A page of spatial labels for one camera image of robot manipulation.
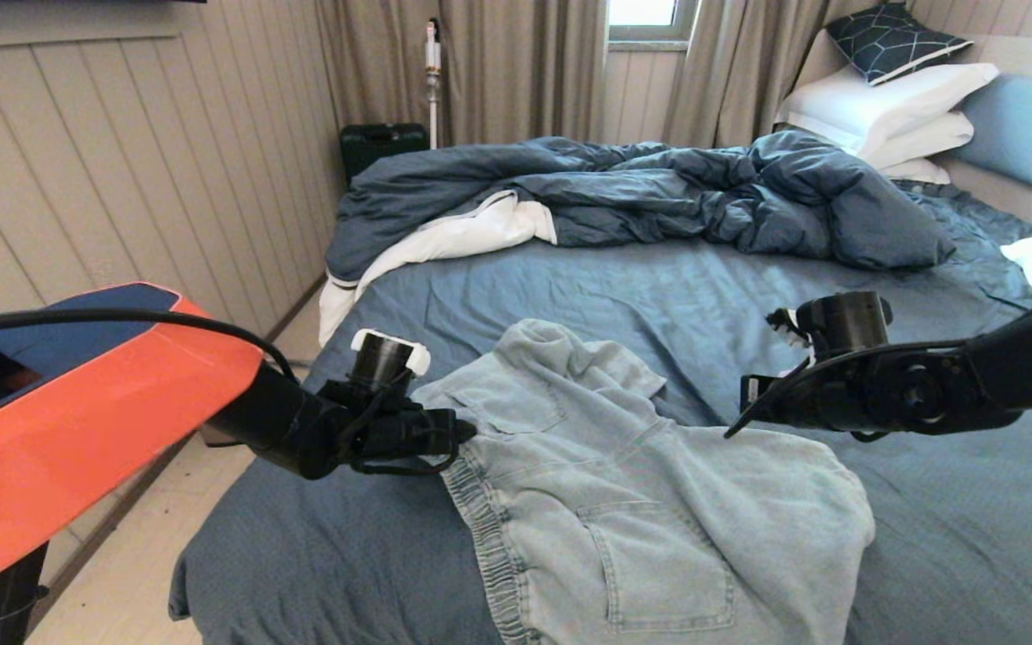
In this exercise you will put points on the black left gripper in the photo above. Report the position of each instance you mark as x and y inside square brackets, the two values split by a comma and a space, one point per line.
[399, 434]

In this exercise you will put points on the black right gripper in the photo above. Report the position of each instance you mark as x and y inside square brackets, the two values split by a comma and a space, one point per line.
[821, 399]

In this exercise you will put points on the light blue denim shorts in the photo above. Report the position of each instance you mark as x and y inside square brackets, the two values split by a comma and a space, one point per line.
[641, 502]

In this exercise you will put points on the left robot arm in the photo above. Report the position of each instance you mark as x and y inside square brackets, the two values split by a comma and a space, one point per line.
[77, 421]

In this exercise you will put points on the bed with blue sheet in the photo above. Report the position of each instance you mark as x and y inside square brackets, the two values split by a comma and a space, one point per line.
[704, 287]

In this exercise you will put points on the dark blue white-lined duvet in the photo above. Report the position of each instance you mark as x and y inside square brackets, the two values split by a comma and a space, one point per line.
[659, 188]

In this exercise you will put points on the black hard suitcase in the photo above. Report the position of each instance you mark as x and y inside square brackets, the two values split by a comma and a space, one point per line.
[382, 148]

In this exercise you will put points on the small white pillow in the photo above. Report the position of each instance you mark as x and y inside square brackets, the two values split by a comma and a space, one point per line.
[919, 172]

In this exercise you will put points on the medium white pillow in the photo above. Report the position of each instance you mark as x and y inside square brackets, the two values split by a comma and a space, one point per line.
[928, 139]

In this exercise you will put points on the large white pillow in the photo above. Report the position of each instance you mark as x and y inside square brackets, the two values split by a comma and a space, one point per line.
[874, 103]

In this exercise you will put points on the narrow beige curtain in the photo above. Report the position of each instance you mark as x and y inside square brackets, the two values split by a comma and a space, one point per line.
[731, 72]

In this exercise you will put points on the wide beige curtain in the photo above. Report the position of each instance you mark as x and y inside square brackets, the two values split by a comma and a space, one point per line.
[516, 72]

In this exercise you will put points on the white stick vacuum cleaner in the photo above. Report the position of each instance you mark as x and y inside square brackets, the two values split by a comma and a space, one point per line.
[432, 54]

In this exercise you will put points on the dark geometric patterned cushion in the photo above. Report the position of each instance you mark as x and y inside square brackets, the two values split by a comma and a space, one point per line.
[892, 40]

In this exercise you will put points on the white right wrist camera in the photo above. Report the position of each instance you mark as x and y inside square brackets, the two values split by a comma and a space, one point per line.
[789, 327]

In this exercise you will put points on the window with grey frame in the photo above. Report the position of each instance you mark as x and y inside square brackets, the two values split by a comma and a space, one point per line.
[650, 13]

